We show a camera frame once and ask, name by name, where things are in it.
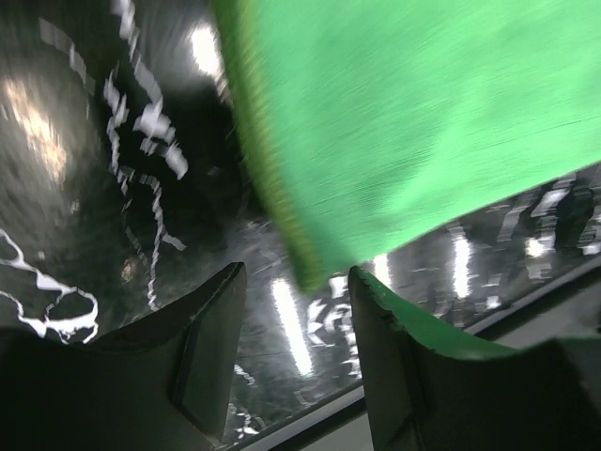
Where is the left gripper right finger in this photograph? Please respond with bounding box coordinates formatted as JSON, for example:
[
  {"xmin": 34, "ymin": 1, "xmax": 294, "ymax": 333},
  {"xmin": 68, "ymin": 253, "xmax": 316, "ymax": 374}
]
[{"xmin": 348, "ymin": 267, "xmax": 600, "ymax": 450}]

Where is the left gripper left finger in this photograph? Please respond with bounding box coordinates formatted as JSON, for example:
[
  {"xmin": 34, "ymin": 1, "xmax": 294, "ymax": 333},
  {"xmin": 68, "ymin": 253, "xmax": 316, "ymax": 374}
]
[{"xmin": 1, "ymin": 262, "xmax": 247, "ymax": 450}]

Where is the green towel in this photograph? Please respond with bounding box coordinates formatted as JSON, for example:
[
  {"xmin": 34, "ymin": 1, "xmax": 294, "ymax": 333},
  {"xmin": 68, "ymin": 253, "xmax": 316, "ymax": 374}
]
[{"xmin": 213, "ymin": 1, "xmax": 600, "ymax": 291}]

